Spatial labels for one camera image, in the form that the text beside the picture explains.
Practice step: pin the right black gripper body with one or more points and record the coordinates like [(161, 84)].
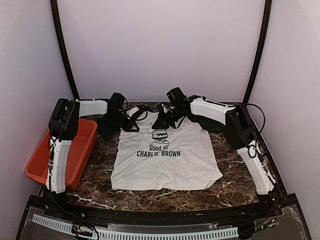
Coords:
[(169, 118)]

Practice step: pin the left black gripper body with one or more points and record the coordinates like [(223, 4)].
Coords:
[(116, 118)]

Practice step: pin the white green Charlie Brown shirt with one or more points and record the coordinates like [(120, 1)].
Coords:
[(180, 159)]

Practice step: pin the dark brooch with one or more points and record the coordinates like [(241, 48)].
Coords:
[(150, 129)]

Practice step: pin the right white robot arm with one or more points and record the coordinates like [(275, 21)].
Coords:
[(240, 131)]

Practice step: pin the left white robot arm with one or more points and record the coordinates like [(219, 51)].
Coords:
[(64, 124)]

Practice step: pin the red plastic bin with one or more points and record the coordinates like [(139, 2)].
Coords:
[(78, 156)]

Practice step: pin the white slotted cable duct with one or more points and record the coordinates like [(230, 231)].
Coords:
[(138, 232)]

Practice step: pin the left black frame post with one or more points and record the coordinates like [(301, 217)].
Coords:
[(62, 48)]

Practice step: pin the black frame post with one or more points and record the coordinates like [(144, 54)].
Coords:
[(62, 48), (259, 50)]

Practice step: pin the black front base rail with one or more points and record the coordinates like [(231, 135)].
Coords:
[(238, 216)]

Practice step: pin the right black frame post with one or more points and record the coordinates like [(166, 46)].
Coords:
[(259, 50)]

